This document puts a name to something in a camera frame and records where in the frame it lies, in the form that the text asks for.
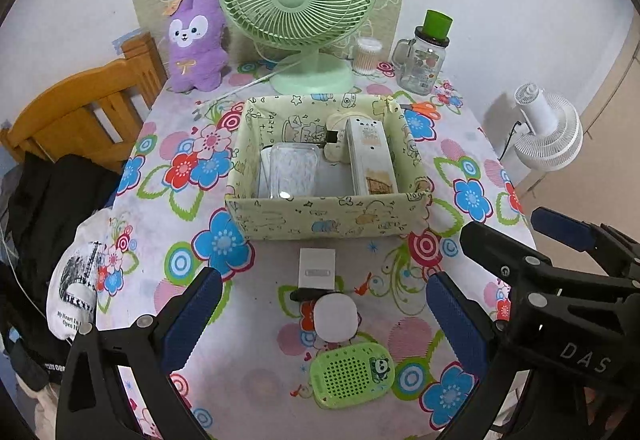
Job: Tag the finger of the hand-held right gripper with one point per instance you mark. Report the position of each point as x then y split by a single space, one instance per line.
490 245
562 226

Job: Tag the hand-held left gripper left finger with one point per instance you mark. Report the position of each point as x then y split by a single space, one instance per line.
187 325

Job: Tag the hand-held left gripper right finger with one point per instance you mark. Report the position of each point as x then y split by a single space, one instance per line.
457 325

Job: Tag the white rounded case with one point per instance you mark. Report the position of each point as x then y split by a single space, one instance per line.
335 317

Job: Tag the green perforated case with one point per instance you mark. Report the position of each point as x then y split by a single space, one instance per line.
345 375

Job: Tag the white power adapter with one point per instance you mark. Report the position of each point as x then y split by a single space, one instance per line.
316 270

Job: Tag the white rectangular box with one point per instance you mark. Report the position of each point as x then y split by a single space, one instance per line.
370 155

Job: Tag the yellow-green printed storage box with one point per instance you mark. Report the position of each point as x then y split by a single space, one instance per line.
320 220

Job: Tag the beige round case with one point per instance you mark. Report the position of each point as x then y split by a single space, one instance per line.
334 152

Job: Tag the clear box of paper clips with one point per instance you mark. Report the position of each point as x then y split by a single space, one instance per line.
290 170

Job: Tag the white clip fan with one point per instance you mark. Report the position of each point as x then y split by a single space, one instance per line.
550 135

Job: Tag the white printed bag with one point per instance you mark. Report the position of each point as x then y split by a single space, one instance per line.
70 280

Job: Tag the orange scissors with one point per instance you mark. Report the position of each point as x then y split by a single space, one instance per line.
427 109

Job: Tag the beige cloth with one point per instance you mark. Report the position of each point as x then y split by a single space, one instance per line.
37 400

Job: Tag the black jacket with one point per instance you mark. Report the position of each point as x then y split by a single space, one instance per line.
55 205

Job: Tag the glass mug jar green lid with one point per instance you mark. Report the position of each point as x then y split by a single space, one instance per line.
422 65

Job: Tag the cotton swab container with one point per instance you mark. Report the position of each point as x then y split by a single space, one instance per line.
367 55

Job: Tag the wooden chair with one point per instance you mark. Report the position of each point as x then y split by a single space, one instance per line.
65 105

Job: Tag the purple plush toy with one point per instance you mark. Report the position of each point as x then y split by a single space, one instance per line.
192 65

